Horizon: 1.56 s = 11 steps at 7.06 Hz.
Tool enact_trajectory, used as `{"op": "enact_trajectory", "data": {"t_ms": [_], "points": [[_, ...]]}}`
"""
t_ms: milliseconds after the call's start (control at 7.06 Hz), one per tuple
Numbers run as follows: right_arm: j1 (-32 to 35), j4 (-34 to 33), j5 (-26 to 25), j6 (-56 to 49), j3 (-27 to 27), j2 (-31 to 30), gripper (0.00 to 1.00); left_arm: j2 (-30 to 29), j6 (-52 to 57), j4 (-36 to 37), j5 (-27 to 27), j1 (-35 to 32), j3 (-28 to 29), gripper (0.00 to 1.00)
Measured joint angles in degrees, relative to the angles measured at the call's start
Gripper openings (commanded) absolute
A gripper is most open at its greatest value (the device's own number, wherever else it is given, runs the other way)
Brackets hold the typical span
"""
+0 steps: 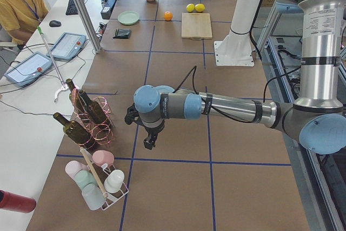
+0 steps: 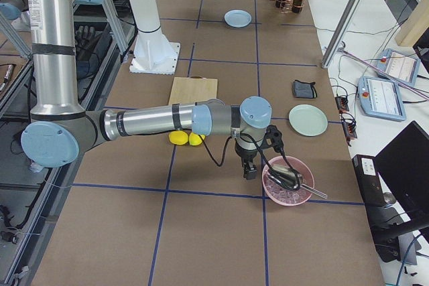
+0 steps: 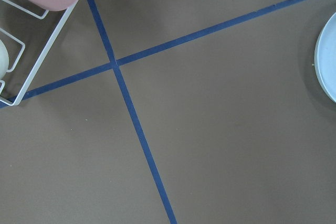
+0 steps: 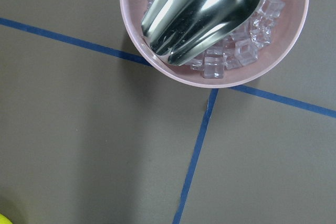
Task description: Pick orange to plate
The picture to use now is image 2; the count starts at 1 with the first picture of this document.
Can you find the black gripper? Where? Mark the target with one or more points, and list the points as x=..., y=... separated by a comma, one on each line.
x=244, y=155

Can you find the light blue plate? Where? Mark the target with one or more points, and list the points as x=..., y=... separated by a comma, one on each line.
x=237, y=18

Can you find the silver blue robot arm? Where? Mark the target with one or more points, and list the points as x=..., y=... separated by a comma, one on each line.
x=60, y=129

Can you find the green plate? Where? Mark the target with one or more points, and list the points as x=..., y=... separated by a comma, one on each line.
x=308, y=120

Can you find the metal scoop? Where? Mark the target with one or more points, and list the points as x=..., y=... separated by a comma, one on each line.
x=290, y=179

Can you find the pink bowl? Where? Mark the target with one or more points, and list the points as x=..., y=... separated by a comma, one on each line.
x=286, y=197

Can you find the yellow lemon right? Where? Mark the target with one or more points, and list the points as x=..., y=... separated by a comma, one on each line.
x=195, y=140

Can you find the yellow lemon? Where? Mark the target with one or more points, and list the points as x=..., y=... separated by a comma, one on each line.
x=178, y=137
x=195, y=140

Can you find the yellow lemon left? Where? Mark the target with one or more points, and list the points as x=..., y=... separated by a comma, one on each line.
x=178, y=137

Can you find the dark folded cloth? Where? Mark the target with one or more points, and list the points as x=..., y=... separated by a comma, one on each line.
x=304, y=89

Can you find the wooden cutting board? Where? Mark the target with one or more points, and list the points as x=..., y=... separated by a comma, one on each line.
x=190, y=90

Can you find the black computer box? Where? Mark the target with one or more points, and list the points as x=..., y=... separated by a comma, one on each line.
x=368, y=180

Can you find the blue teach pendant near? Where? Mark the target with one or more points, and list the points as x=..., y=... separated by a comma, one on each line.
x=381, y=98

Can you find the blue teach pendant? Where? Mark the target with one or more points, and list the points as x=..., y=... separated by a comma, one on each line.
x=381, y=98
x=399, y=65

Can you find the black monitor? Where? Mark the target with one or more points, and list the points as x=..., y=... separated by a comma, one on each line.
x=403, y=165

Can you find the blue teach pendant far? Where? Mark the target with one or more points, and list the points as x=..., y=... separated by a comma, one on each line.
x=399, y=65

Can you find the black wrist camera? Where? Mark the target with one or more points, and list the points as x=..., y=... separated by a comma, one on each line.
x=273, y=139

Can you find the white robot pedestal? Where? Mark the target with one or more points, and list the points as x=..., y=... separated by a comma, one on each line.
x=153, y=53

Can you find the aluminium frame post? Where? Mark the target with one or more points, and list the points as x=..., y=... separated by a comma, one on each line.
x=340, y=32

